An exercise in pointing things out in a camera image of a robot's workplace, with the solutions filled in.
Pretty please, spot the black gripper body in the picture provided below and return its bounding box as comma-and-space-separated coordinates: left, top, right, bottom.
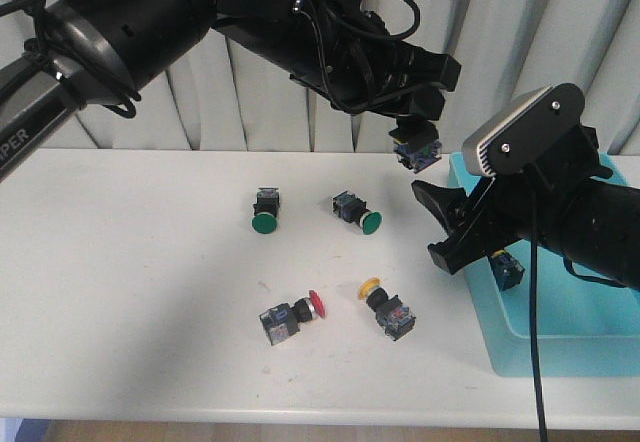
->
455, 126, 612, 254
213, 0, 415, 115

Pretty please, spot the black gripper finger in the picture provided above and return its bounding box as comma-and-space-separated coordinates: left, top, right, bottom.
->
427, 230, 495, 275
395, 42, 461, 92
379, 86, 446, 121
411, 180, 468, 235

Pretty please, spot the yellow push button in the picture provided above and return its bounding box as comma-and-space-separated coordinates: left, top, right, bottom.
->
389, 116, 442, 173
358, 278, 416, 341

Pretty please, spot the red push button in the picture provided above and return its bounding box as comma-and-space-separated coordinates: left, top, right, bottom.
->
259, 290, 326, 346
488, 250, 524, 292

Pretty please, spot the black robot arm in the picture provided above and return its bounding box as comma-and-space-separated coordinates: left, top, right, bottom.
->
412, 127, 639, 289
1, 0, 461, 175

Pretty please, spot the blue plastic box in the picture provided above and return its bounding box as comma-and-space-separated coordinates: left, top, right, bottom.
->
447, 151, 640, 378

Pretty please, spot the yellow push button lying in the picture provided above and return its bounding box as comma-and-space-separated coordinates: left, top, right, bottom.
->
358, 278, 416, 341

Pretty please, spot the green push button right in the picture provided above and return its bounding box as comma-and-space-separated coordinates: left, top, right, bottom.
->
332, 191, 382, 235

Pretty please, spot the green push button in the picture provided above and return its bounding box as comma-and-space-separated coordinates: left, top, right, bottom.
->
251, 187, 280, 235
332, 191, 382, 235

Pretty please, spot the grey pleated curtain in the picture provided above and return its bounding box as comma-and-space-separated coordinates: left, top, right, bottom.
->
47, 0, 639, 155

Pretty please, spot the green push button left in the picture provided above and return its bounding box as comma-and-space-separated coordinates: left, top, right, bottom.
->
251, 187, 280, 235

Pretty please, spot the red push button lying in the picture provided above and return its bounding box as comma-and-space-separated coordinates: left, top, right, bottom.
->
259, 290, 326, 346

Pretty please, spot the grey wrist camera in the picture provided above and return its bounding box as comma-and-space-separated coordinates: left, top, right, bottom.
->
461, 83, 585, 177

